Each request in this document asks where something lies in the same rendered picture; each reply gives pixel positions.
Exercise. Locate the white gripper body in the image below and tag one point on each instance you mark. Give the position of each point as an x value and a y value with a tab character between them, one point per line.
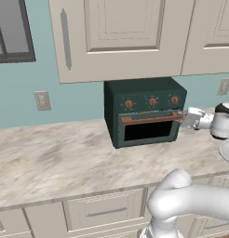
192	117

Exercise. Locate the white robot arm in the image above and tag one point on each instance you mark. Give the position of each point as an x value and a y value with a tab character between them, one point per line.
194	201

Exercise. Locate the copper toaster oven knob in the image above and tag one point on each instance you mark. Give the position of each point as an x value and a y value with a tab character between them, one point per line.
128	104
174	99
152	102

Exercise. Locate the toaster oven glass door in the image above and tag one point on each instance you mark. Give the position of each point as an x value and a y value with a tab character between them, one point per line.
147	130

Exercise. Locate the dark green toaster oven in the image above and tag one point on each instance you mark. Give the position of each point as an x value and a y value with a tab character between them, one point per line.
135	93

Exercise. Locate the beige base cupboard door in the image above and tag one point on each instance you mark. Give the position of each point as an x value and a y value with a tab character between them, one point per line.
46	221
9	226

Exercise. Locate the beige drawer front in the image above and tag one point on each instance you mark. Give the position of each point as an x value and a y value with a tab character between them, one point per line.
104	201
212	231
223	180

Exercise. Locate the dark framed window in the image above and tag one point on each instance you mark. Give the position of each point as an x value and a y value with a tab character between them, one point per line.
10	31

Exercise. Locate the beige wall socket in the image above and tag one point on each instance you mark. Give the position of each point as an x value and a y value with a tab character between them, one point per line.
42	100
224	86

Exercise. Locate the beige wall cupboard door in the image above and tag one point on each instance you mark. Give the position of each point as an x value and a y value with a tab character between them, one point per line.
119	62
209	59

